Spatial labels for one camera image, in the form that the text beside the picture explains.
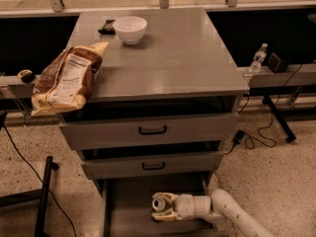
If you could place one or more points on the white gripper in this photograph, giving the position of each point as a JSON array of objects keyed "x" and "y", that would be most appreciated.
[{"x": 185, "y": 205}]

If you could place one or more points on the green soda can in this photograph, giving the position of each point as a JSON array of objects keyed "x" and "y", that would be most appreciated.
[{"x": 159, "y": 204}]

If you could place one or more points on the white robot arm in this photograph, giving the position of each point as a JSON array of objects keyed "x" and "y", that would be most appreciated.
[{"x": 220, "y": 204}]

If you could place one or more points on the grey bottom drawer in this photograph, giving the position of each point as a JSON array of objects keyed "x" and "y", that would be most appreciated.
[{"x": 128, "y": 207}]

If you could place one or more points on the grey drawer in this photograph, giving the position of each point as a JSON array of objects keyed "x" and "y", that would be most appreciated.
[
  {"x": 125, "y": 132},
  {"x": 140, "y": 166},
  {"x": 128, "y": 207}
]

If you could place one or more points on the grey middle drawer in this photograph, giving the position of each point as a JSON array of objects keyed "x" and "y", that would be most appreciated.
[{"x": 140, "y": 166}]

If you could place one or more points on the grey top drawer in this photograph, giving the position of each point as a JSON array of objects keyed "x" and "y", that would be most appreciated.
[{"x": 125, "y": 132}]

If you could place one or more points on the grey drawer cabinet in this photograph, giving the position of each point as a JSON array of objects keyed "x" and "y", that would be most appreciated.
[{"x": 180, "y": 68}]

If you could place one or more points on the black metal stand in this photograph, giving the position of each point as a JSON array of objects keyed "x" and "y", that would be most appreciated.
[{"x": 40, "y": 194}]

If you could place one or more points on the brown chip bag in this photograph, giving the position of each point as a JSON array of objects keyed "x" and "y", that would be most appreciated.
[{"x": 68, "y": 81}]

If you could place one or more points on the clear water bottle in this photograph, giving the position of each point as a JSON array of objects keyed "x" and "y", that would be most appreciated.
[{"x": 259, "y": 58}]

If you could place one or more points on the small black box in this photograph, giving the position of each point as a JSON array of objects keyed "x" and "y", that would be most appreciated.
[{"x": 276, "y": 64}]

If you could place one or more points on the white bowl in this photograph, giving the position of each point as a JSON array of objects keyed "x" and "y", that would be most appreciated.
[{"x": 130, "y": 29}]

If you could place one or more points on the small black snack packet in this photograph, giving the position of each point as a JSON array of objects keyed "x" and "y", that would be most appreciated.
[{"x": 107, "y": 28}]

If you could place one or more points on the black tape measure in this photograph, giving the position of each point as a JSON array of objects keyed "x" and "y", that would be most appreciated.
[{"x": 26, "y": 75}]

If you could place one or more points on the black power adapter with cable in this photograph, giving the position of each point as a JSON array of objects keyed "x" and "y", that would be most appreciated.
[{"x": 249, "y": 140}]

